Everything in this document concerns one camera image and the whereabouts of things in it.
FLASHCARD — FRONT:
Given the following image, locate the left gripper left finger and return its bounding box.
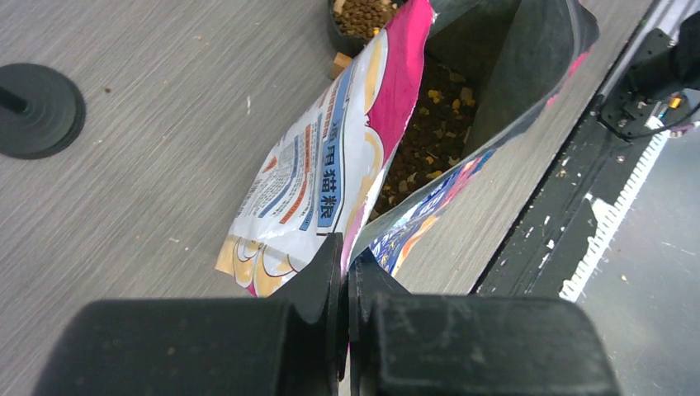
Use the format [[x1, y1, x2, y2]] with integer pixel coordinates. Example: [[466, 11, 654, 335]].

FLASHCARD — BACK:
[[33, 233, 345, 395]]

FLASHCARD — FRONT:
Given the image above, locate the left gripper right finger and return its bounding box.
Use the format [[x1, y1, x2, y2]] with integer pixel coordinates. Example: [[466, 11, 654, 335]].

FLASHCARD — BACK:
[[348, 252, 621, 395]]

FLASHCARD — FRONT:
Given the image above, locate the colourful pet food bag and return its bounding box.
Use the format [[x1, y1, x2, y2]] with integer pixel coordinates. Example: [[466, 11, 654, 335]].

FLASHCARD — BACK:
[[215, 1, 598, 297]]

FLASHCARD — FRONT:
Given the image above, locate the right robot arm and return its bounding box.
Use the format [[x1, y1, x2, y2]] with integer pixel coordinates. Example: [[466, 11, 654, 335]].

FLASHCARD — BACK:
[[598, 12, 699, 141]]

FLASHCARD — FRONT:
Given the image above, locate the near black pet bowl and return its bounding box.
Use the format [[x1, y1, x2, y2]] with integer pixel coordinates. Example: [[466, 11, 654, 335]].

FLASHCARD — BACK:
[[327, 0, 405, 79]]

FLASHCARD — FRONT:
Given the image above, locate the kibble inside bag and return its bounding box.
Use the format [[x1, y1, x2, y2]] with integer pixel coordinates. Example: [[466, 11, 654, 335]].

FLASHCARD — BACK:
[[369, 58, 476, 221]]

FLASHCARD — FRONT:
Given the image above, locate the kibble in near bowl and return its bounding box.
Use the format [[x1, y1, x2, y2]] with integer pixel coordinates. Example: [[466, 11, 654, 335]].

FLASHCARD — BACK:
[[331, 0, 404, 41]]

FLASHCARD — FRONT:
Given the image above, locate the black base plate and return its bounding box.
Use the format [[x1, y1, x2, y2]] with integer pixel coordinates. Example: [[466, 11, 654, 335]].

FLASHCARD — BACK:
[[474, 115, 655, 301]]

